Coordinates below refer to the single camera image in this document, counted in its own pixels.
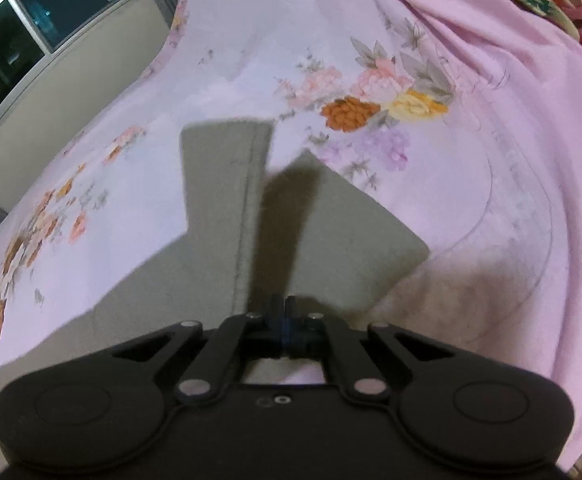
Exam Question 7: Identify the grey-green pants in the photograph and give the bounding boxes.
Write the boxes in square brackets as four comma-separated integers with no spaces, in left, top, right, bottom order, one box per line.
[0,119,431,386]

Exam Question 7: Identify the aluminium sliding window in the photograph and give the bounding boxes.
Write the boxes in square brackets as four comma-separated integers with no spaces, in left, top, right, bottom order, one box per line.
[0,0,148,157]

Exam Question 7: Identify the pink floral bed sheet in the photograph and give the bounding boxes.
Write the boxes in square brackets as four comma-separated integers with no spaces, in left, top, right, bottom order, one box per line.
[0,0,582,473]

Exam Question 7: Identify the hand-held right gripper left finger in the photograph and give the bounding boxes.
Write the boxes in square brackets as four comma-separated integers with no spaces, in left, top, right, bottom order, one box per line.
[112,295,285,407]

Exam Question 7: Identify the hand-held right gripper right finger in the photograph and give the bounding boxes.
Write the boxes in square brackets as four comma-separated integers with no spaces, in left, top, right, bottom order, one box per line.
[285,295,455,406]

